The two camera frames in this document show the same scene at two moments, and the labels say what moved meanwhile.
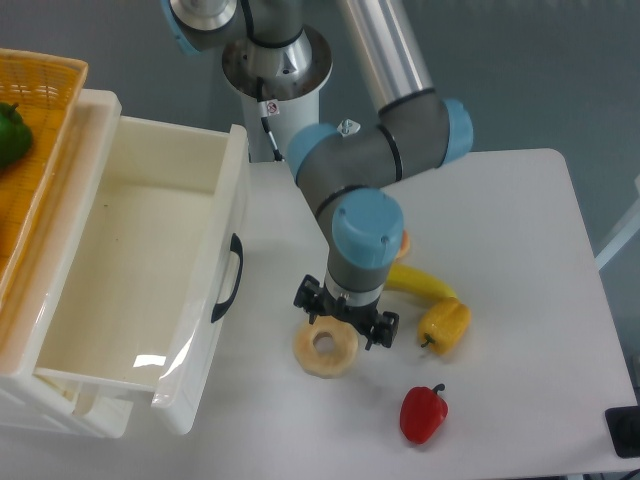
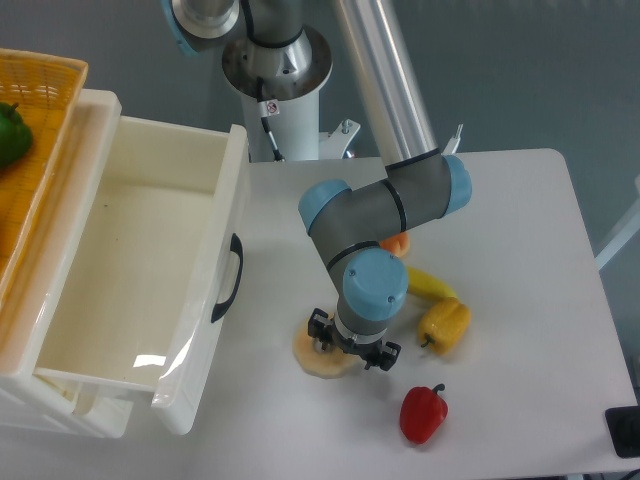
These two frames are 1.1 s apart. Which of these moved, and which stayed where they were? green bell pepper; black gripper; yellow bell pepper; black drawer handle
Moved: black gripper
Stayed: green bell pepper; black drawer handle; yellow bell pepper
